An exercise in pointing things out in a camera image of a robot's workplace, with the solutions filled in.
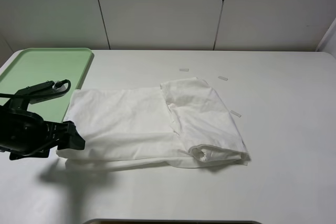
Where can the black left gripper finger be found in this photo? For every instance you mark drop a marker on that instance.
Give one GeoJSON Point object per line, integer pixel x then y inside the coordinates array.
{"type": "Point", "coordinates": [70, 138]}

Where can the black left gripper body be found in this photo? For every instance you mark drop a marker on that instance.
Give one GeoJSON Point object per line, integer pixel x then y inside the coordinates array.
{"type": "Point", "coordinates": [31, 136]}

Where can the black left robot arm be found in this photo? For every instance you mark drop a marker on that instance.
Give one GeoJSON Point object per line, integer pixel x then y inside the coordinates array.
{"type": "Point", "coordinates": [5, 127]}

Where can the green plastic tray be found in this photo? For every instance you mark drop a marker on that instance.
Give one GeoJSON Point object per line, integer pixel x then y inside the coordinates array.
{"type": "Point", "coordinates": [37, 65]}

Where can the white short sleeve shirt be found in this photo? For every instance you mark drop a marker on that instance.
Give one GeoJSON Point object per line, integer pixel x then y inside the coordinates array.
{"type": "Point", "coordinates": [183, 123]}

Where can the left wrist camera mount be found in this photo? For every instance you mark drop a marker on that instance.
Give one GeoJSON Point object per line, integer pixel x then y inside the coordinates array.
{"type": "Point", "coordinates": [36, 94]}

